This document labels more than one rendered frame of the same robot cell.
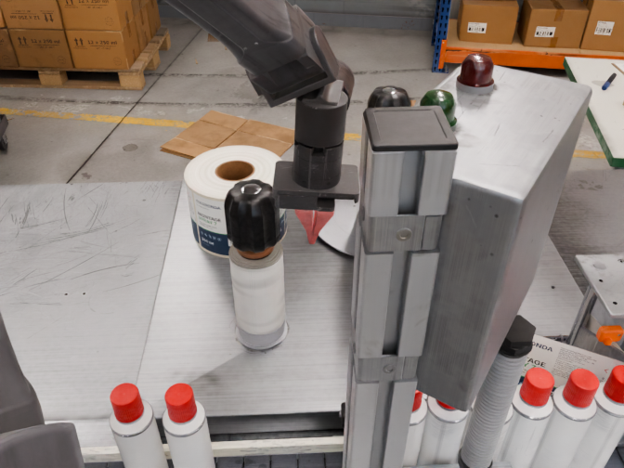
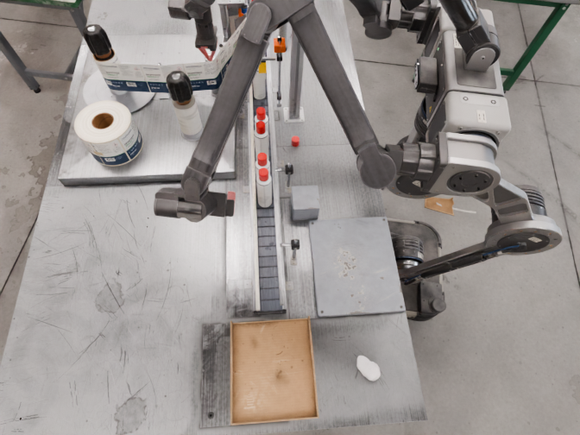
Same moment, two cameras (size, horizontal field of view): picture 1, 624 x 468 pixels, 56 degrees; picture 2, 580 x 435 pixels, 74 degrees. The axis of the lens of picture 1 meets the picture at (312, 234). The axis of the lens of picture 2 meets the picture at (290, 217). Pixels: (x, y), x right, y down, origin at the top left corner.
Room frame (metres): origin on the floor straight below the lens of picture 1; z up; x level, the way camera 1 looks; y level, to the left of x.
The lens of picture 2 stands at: (0.37, 1.12, 2.14)
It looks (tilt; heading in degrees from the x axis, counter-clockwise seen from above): 63 degrees down; 265
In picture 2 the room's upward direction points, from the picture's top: 4 degrees clockwise
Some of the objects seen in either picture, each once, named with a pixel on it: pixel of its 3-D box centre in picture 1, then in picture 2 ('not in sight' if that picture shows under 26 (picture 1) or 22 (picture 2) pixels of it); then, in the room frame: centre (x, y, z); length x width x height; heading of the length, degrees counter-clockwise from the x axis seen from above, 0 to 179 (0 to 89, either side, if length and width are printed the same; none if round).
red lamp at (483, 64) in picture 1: (476, 71); not in sight; (0.39, -0.11, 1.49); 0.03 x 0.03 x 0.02
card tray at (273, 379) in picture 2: not in sight; (272, 368); (0.38, 0.99, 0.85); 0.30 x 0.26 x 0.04; 93
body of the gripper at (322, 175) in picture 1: (317, 163); (204, 29); (0.60, -0.01, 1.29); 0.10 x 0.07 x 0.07; 89
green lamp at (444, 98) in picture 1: (437, 109); not in sight; (0.33, -0.08, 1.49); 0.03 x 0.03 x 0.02
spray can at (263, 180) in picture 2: not in sight; (264, 187); (0.41, 0.41, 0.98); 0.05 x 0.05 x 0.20
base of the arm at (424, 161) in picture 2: not in sight; (418, 160); (0.06, 0.63, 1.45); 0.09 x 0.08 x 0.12; 81
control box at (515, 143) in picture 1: (463, 227); not in sight; (0.35, -0.11, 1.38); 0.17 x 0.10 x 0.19; 148
